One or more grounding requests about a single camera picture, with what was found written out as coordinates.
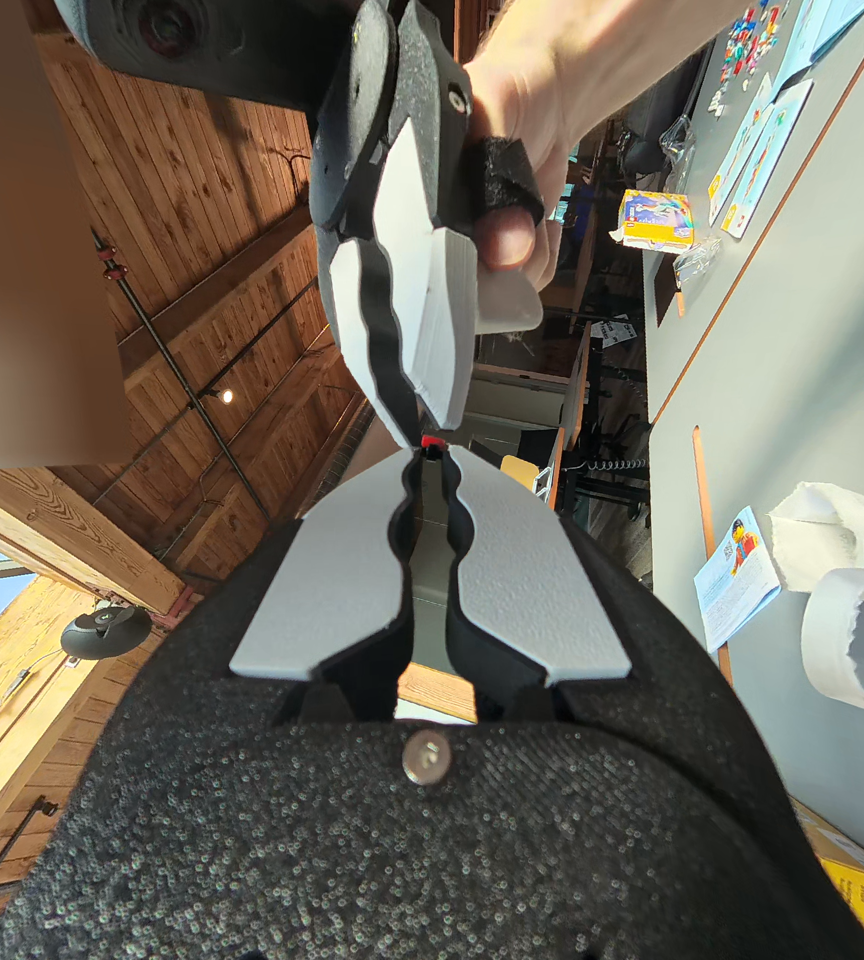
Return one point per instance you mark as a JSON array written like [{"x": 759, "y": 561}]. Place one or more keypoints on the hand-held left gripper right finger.
[{"x": 544, "y": 593}]

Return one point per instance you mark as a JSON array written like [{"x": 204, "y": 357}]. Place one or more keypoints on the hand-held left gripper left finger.
[{"x": 320, "y": 593}]

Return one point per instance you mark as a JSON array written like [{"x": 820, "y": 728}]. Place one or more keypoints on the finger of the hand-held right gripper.
[
  {"x": 354, "y": 300},
  {"x": 447, "y": 300}
]

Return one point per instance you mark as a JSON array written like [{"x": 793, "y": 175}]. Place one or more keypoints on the small red lego piece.
[{"x": 432, "y": 444}]

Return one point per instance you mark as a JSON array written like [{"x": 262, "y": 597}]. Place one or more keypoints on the torn printed white paper bag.
[{"x": 852, "y": 645}]

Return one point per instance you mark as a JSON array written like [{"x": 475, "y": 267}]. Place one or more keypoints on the colourful lego pile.
[{"x": 754, "y": 38}]

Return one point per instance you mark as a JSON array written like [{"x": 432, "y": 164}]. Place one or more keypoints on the colourful cardboard lego box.
[{"x": 859, "y": 885}]

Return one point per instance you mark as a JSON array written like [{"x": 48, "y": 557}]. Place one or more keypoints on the person's right hand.
[{"x": 552, "y": 75}]

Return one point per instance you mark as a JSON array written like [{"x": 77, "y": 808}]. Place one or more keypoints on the wooden seat chair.
[{"x": 519, "y": 473}]

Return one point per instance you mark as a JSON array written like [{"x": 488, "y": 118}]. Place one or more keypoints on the black ceiling conduit pipe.
[{"x": 177, "y": 360}]

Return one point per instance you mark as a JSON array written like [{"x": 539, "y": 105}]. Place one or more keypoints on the white blue instruction leaflet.
[{"x": 736, "y": 558}]

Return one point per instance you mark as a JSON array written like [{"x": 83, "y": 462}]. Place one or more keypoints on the black pendant lamp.
[{"x": 102, "y": 630}]

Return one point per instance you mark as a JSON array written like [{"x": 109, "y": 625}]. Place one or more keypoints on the small yellow white box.
[{"x": 657, "y": 218}]

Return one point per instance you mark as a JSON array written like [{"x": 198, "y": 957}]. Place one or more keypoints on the light wooden beam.
[{"x": 57, "y": 525}]

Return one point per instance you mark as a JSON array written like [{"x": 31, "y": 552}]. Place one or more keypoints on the small colourful leaflet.
[{"x": 762, "y": 150}]

